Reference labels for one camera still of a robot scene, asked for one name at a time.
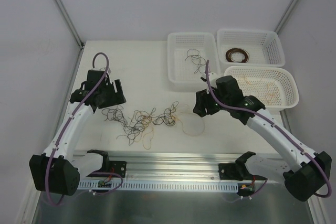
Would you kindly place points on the slotted grey cable duct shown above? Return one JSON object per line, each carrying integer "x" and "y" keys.
{"x": 140, "y": 185}

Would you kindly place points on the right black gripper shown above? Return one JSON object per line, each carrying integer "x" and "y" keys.
{"x": 202, "y": 104}

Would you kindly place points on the white rectangular basket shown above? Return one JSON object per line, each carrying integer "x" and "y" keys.
{"x": 187, "y": 53}
{"x": 249, "y": 47}

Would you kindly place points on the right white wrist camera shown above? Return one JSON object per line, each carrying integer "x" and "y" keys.
{"x": 211, "y": 76}

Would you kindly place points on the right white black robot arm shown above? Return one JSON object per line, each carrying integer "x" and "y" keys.
{"x": 252, "y": 113}

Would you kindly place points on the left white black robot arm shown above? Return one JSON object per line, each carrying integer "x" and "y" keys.
{"x": 67, "y": 137}

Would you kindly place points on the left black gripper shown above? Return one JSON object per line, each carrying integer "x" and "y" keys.
{"x": 113, "y": 94}

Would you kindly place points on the white rectangular basket right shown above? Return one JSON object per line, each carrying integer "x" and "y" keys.
{"x": 249, "y": 47}

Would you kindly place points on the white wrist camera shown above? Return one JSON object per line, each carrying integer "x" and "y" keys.
{"x": 211, "y": 76}
{"x": 108, "y": 70}

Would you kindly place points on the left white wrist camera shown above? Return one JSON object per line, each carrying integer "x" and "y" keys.
{"x": 108, "y": 70}

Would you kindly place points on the white rectangular basket left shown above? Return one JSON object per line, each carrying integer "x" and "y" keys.
{"x": 187, "y": 53}

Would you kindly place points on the left aluminium frame post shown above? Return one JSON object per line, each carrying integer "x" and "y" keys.
{"x": 67, "y": 19}

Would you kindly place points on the aluminium mounting rail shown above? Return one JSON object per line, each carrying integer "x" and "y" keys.
{"x": 170, "y": 166}

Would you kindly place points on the white rounded perforated basket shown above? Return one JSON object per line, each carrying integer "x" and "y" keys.
{"x": 274, "y": 87}

